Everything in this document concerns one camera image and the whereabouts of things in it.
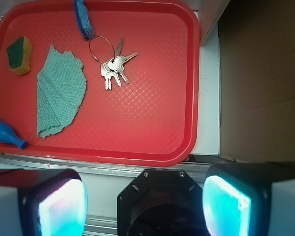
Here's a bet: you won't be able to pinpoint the green and yellow sponge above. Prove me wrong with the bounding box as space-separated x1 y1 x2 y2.
6 36 33 75

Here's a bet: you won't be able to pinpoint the red plastic tray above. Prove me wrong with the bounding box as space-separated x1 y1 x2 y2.
0 0 199 167

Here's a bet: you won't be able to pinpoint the teal woven cloth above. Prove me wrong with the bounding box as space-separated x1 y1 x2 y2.
37 45 87 138

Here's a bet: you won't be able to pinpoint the blue plastic bottle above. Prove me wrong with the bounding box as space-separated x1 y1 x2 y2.
0 120 28 149

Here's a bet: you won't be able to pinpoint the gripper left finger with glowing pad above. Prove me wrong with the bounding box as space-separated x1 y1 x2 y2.
0 169 87 236

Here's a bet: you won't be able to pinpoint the blue sponge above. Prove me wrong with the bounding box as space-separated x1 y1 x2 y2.
73 0 95 40

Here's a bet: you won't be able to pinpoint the silver keys on wire ring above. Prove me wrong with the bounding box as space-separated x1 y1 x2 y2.
89 36 138 91

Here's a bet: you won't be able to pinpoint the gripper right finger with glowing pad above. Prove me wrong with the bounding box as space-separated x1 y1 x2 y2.
202 162 295 236

